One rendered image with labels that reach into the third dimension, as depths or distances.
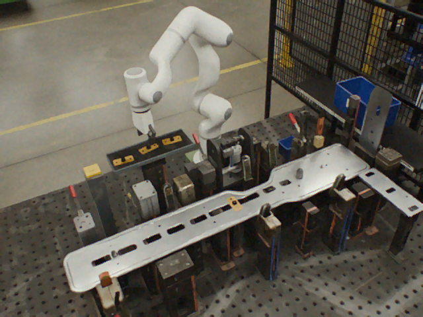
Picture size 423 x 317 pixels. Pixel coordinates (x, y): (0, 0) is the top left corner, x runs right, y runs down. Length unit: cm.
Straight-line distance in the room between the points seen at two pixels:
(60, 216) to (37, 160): 169
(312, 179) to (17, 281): 140
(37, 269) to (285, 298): 113
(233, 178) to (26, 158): 246
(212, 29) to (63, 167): 231
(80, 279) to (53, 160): 235
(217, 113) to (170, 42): 49
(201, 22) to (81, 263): 106
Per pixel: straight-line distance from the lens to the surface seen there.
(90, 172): 175
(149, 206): 169
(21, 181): 375
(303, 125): 193
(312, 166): 194
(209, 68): 190
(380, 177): 196
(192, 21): 171
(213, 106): 199
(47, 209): 235
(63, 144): 401
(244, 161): 181
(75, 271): 163
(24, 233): 228
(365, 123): 204
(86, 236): 170
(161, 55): 163
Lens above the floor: 226
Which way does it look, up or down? 39 degrees down
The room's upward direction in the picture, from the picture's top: 3 degrees counter-clockwise
